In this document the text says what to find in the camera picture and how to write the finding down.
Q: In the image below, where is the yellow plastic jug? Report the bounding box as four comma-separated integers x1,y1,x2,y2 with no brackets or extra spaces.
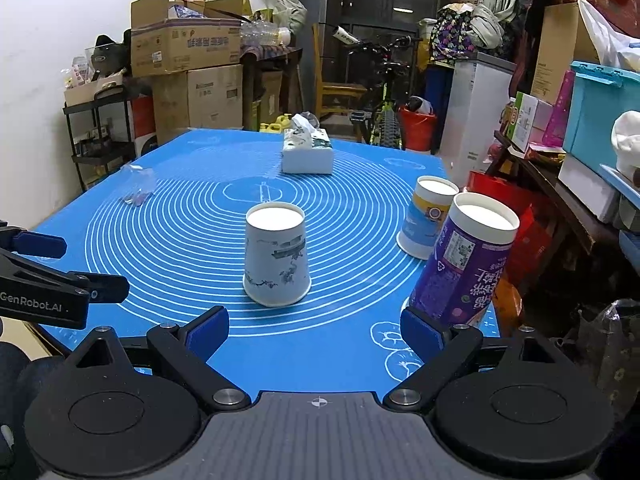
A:
259,114,294,135

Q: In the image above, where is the white ink-print paper cup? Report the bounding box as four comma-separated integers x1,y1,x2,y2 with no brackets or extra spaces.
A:
242,202,312,308

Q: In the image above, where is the black bicycle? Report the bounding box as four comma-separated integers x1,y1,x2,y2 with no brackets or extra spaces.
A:
320,22,425,150

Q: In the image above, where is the white fabric cap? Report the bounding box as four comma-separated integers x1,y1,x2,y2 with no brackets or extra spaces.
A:
611,110,640,177

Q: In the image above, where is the pink packet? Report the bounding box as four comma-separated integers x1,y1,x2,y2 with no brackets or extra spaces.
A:
542,70,576,148

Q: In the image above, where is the white plastic bag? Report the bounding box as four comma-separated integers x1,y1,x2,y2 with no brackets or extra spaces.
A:
577,0,640,72

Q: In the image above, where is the blue and yellow paper cup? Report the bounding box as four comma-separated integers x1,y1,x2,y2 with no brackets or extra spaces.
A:
396,175,460,261

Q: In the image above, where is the flat white box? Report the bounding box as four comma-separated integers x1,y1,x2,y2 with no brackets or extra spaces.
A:
557,152,622,224

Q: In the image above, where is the clear crumpled plastic bag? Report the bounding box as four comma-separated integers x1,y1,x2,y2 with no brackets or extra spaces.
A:
575,299,640,413

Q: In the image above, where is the red plastic bucket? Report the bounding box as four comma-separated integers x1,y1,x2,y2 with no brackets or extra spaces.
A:
398,105,437,153

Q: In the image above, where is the white chest freezer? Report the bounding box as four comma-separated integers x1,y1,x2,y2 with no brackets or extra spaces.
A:
440,52,517,177

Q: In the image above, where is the large open cardboard box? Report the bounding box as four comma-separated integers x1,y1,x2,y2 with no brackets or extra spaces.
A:
130,0,244,77

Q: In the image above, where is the upright brown cardboard box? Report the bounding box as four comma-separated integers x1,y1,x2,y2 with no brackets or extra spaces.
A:
530,2,601,106

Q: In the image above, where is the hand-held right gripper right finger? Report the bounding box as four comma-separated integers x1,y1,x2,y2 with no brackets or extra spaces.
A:
382,306,573,413

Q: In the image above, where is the clear plastic wrapper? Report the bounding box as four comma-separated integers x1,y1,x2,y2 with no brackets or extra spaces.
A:
119,162,157,208

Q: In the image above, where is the floral cloth bag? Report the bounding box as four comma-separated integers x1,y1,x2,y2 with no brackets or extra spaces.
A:
429,4,485,67

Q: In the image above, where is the light blue storage box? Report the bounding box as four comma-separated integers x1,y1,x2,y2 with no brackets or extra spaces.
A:
562,61,640,175

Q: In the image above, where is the plain brown cardboard box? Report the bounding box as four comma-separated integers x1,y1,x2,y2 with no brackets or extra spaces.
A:
187,64,244,131

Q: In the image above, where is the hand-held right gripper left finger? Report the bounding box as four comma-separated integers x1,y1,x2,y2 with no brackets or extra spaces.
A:
62,305,253,413

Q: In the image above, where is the low cardboard tray box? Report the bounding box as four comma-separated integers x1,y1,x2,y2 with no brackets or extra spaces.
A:
63,72,126,107

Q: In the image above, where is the white tissue box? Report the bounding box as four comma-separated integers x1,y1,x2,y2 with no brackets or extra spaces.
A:
280,114,335,175

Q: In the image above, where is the tall brown cardboard box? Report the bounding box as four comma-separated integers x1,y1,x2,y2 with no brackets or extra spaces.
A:
150,75,191,146

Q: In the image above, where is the purple paper cup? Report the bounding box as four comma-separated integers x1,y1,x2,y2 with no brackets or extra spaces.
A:
407,191,521,332

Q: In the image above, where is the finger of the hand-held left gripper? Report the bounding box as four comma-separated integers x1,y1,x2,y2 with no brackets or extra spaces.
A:
0,247,131,306
0,220,68,260

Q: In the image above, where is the wooden chair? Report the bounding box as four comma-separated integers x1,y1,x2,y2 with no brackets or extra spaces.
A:
312,24,369,122

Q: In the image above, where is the red paper bag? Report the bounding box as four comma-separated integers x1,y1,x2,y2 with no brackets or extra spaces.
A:
467,170,553,288

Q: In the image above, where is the black metal shelf cart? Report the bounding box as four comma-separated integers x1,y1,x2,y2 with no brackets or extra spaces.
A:
62,85,139,192

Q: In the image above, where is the blue silicone baking mat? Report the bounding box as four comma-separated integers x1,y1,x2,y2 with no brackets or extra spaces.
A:
30,127,501,396

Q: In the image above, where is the dark cloth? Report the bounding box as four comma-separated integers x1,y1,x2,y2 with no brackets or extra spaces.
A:
0,341,68,480

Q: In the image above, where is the green and white carton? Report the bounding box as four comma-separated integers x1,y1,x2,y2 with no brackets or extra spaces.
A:
506,91,554,154

